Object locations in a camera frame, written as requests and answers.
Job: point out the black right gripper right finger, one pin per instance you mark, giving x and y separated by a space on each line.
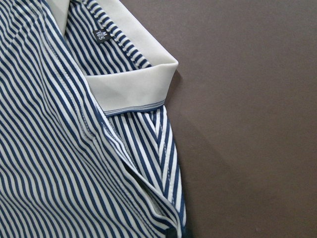
188 233

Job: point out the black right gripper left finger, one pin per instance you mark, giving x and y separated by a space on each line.
171 233

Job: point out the navy white striped polo shirt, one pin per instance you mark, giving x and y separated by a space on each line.
86 147

